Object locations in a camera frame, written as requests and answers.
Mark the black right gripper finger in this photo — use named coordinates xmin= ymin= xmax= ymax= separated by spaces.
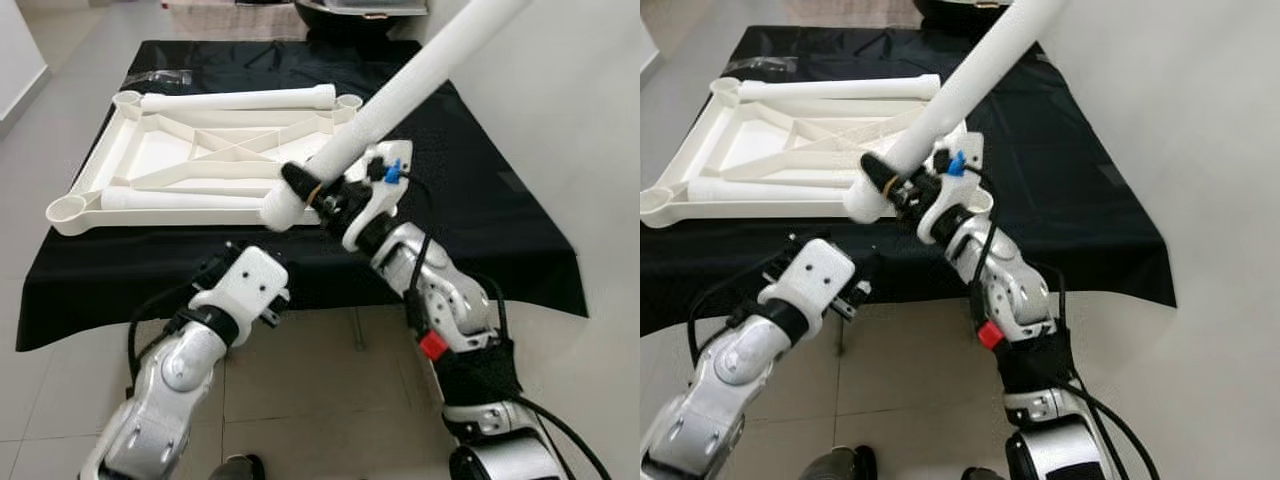
xmin=280 ymin=162 xmax=326 ymax=204
xmin=862 ymin=152 xmax=903 ymax=194

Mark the white plastic children table top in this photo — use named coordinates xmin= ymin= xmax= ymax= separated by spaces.
xmin=640 ymin=75 xmax=951 ymax=229
xmin=45 ymin=88 xmax=366 ymax=238

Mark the black tablecloth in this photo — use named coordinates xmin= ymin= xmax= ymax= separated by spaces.
xmin=15 ymin=40 xmax=589 ymax=353
xmin=640 ymin=25 xmax=1178 ymax=336

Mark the black left robot foot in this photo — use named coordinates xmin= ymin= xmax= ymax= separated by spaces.
xmin=205 ymin=455 xmax=266 ymax=480
xmin=800 ymin=447 xmax=879 ymax=480

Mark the patterned bench cloth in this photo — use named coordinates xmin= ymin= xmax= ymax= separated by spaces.
xmin=775 ymin=0 xmax=921 ymax=29
xmin=165 ymin=0 xmax=306 ymax=41

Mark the black wok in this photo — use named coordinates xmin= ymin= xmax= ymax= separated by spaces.
xmin=295 ymin=0 xmax=426 ymax=43
xmin=915 ymin=0 xmax=1011 ymax=31

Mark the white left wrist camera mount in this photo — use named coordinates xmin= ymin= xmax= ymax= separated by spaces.
xmin=190 ymin=245 xmax=291 ymax=326
xmin=757 ymin=238 xmax=856 ymax=336

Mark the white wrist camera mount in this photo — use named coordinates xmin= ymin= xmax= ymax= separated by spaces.
xmin=340 ymin=143 xmax=413 ymax=253
xmin=757 ymin=238 xmax=856 ymax=336
xmin=190 ymin=245 xmax=291 ymax=326
xmin=915 ymin=123 xmax=986 ymax=246

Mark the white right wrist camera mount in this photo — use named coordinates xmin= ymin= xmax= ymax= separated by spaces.
xmin=340 ymin=143 xmax=413 ymax=253
xmin=915 ymin=123 xmax=986 ymax=246

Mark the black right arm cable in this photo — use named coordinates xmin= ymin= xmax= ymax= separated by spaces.
xmin=398 ymin=172 xmax=436 ymax=301
xmin=960 ymin=160 xmax=1001 ymax=301

